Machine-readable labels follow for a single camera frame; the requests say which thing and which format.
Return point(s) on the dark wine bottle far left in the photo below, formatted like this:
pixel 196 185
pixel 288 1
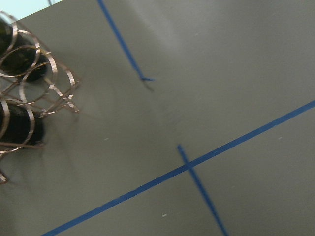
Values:
pixel 6 32

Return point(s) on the dark wine bottle right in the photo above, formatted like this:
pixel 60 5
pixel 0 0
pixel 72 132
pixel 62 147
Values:
pixel 20 59

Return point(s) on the dark wine bottle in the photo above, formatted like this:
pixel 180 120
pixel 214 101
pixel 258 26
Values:
pixel 20 59
pixel 24 125
pixel 6 32

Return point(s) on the copper wire bottle rack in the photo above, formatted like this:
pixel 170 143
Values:
pixel 44 96

